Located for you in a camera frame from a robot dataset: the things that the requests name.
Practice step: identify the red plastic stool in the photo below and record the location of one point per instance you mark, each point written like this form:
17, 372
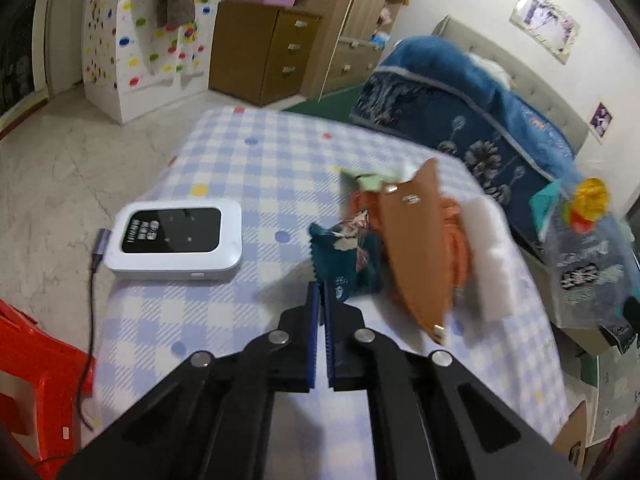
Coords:
35, 360

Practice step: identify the teal plastic packet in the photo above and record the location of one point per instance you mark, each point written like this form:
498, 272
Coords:
545, 202

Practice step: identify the brown leather pouch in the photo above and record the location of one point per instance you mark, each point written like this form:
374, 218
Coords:
415, 260

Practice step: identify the small wall poster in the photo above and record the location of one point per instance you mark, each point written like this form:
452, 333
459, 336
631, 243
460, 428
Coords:
600, 120

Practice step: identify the beige pillow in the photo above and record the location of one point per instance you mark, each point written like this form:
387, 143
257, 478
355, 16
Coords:
492, 67

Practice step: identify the polka dot covered cabinet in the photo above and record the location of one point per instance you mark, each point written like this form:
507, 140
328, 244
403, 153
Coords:
130, 60

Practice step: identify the green white paper packet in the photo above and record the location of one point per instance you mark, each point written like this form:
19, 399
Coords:
370, 178

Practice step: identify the brown cardboard box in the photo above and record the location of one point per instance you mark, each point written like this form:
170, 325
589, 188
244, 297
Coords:
572, 435

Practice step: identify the blue floral blanket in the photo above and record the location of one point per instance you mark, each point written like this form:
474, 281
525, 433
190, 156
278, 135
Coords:
450, 85

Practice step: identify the green floor mat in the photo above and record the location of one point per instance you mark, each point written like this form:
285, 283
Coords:
325, 105

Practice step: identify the dark teal snack wrapper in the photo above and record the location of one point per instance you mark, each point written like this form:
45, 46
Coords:
345, 260

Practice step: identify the large wall poster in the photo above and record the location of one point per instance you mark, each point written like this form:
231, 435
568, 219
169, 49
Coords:
545, 20

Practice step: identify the blue checkered tablecloth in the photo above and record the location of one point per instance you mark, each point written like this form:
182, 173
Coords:
240, 160

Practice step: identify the clear printed plastic bag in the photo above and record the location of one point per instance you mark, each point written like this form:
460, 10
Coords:
585, 280

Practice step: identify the white foam sheet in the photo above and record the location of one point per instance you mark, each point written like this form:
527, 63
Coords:
492, 270

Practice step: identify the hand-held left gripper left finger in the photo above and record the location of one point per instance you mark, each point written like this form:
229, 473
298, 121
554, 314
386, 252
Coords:
312, 350

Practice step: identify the grey upholstered bed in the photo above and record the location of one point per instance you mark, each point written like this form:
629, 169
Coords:
540, 95

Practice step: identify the white portable device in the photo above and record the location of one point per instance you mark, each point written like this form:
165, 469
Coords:
175, 230

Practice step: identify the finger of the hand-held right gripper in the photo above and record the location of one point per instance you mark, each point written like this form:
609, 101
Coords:
634, 310

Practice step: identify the wooden drawer cabinet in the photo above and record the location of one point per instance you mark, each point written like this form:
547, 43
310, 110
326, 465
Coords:
290, 50

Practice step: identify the wooden wardrobe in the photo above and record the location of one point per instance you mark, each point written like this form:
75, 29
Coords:
350, 35

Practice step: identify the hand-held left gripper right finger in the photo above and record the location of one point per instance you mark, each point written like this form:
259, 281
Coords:
327, 350

